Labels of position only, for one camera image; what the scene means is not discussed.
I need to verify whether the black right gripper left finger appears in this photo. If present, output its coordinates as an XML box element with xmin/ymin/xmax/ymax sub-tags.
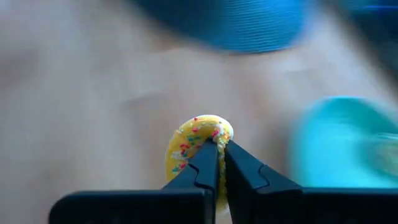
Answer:
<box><xmin>48</xmin><ymin>138</ymin><xmax>219</xmax><ymax>224</ymax></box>

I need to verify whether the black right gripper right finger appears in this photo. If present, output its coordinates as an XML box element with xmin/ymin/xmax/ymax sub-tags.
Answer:
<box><xmin>224</xmin><ymin>139</ymin><xmax>398</xmax><ymax>224</ymax></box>

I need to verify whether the yellow frosted sprinkle donut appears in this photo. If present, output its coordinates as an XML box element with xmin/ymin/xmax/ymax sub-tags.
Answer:
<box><xmin>164</xmin><ymin>114</ymin><xmax>234</xmax><ymax>216</ymax></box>

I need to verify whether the teal bowl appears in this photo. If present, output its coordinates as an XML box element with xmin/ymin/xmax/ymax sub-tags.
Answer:
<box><xmin>288</xmin><ymin>95</ymin><xmax>398</xmax><ymax>189</ymax></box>

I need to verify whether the dark blue round mat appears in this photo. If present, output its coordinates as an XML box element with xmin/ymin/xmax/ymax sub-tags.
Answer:
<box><xmin>129</xmin><ymin>0</ymin><xmax>308</xmax><ymax>55</ymax></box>

